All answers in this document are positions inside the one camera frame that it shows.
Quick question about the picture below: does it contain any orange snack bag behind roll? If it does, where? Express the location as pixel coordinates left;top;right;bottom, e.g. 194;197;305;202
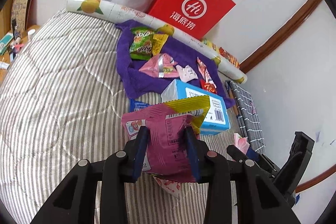
219;47;240;69

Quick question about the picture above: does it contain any small white bottle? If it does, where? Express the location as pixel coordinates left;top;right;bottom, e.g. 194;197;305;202
27;29;36;40

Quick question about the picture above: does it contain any small pale pink packet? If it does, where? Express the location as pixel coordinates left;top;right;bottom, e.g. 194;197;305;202
175;65;198;83

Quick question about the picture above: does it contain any grey checked cloth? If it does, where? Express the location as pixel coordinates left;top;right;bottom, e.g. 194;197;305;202
225;80;265;155

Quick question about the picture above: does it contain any dark blue snack packet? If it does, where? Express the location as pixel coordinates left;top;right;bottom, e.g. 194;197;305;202
129;99;150;113

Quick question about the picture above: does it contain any large pink yellow snack bag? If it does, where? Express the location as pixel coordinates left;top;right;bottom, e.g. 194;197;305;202
121;97;208;182

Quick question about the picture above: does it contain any white pink strawberry snack bag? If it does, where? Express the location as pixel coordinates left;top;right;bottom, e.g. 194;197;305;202
154;177;181;198

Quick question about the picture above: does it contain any long red white candy packet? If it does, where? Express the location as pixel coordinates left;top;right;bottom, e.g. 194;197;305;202
197;57;214;84

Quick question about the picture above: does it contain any wooden bedside table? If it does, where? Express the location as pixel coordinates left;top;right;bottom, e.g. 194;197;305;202
0;25;41;84

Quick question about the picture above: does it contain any green snack bag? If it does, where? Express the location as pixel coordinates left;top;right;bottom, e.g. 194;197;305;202
129;27;155;61

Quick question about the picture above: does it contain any striped grey quilt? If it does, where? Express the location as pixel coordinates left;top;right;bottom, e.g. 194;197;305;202
1;9;208;223

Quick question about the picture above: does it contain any yellow snack bag behind roll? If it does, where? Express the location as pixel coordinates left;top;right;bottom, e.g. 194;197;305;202
202;38;220;53

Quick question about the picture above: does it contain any teal white tube box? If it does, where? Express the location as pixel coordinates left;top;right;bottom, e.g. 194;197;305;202
0;32;13;56

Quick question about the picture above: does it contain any blue tissue box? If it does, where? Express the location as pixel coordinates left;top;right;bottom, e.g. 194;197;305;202
161;79;231;135

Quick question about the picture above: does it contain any fruit print rolled mat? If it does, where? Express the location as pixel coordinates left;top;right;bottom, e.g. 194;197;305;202
66;0;248;84

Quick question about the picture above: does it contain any pink triangular snack bag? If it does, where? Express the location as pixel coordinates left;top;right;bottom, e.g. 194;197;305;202
139;53;179;79

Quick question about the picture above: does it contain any purple towel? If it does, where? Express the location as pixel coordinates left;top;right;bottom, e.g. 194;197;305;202
116;20;235;109

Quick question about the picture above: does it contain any small red snack packet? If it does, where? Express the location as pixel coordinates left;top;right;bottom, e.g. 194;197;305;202
200;79;217;94

